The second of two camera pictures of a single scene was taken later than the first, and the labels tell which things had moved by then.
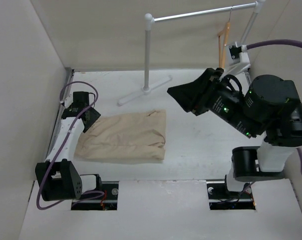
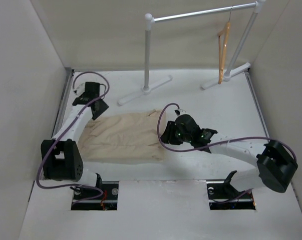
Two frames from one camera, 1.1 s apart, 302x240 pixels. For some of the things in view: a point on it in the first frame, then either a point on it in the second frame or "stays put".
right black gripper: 191,97 to 168,136
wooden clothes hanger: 226,31 stays put
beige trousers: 137,135 stays put
